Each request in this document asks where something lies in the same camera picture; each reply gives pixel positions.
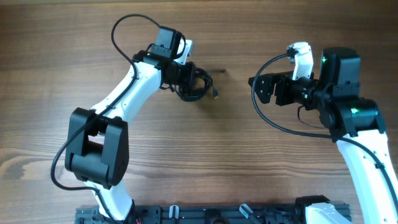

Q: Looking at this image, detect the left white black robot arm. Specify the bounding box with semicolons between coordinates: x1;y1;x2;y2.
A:
61;26;199;223

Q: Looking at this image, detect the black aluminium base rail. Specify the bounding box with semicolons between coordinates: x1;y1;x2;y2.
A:
75;204;305;224

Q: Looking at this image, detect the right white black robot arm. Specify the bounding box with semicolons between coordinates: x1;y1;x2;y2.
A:
248;42;397;223

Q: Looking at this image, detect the black usb cable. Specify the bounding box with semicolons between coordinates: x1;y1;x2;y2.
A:
174;67;219;103

